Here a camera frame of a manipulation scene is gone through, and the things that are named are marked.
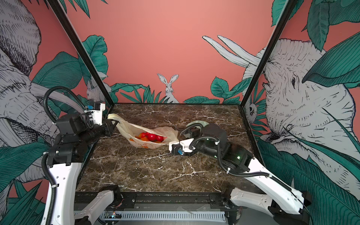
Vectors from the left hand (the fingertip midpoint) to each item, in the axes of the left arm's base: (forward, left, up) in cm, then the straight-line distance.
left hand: (118, 118), depth 64 cm
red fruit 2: (+7, -15, -33) cm, 37 cm away
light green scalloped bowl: (+18, -47, -31) cm, 59 cm away
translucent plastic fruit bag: (+6, +2, -20) cm, 21 cm away
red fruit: (+8, -9, -30) cm, 33 cm away
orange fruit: (+6, -5, -31) cm, 32 cm away
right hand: (-9, -27, +2) cm, 28 cm away
